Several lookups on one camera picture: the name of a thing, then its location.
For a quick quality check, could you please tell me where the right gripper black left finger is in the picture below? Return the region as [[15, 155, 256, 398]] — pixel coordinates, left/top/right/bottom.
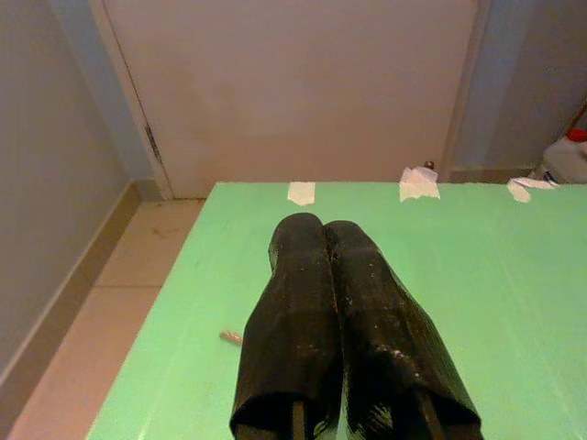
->
[[227, 212, 346, 440]]

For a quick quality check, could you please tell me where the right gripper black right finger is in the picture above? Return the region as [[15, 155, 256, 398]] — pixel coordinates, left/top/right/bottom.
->
[[323, 219, 486, 440]]

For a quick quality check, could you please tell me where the green table cover board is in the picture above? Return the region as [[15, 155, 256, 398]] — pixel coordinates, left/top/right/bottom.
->
[[89, 181, 587, 440]]

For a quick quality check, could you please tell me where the white tape piece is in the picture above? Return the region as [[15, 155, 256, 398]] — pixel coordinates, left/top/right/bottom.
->
[[287, 181, 316, 206], [506, 176, 559, 203], [398, 166, 441, 203]]

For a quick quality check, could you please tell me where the beige skirting board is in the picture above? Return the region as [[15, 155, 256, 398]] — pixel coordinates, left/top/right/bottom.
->
[[0, 179, 138, 413]]

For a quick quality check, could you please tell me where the white door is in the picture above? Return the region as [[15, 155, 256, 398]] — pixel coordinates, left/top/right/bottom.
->
[[103, 0, 478, 201]]

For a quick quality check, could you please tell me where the white jug with red cap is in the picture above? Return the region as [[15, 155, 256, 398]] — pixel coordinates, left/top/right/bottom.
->
[[534, 128, 587, 184]]

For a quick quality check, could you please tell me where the light wooden stick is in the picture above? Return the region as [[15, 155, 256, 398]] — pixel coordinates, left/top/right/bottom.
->
[[568, 96, 587, 134]]

